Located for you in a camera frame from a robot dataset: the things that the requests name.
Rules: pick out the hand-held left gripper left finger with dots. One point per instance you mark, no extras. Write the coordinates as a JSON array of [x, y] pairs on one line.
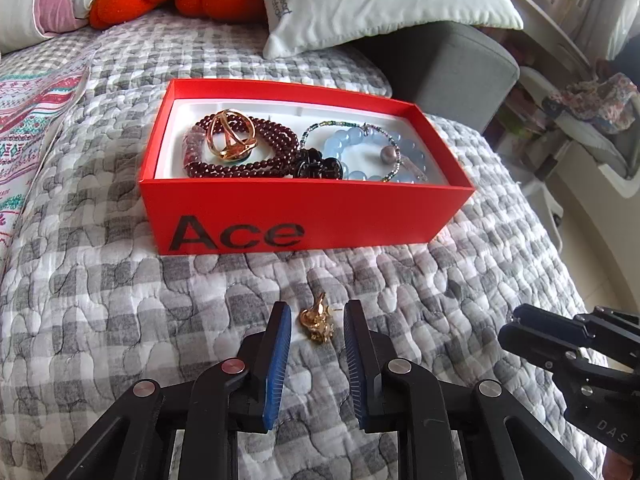
[[277, 375]]

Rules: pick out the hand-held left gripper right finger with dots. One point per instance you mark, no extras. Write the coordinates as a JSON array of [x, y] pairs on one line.
[[354, 360]]

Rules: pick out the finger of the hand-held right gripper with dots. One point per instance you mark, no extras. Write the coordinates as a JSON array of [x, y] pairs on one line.
[[545, 322], [530, 345]]

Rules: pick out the gold earring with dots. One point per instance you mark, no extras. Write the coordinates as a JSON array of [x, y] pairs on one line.
[[315, 322]]

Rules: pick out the red cardboard box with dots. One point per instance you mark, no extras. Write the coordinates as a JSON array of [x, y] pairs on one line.
[[350, 220]]

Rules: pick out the black flower ornament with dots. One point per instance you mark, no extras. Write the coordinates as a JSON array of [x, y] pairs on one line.
[[320, 165]]

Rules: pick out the person's right hand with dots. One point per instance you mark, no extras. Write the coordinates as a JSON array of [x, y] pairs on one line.
[[617, 467]]

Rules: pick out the floral cloth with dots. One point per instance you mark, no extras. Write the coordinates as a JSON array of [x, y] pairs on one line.
[[600, 100]]

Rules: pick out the grey ottoman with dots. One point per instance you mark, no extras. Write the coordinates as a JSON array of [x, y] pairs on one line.
[[450, 70]]

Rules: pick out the striped patterned bedsheet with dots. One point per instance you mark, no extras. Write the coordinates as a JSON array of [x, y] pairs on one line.
[[35, 110]]

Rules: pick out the pink and white pillow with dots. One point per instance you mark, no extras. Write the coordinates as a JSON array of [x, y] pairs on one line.
[[30, 0]]

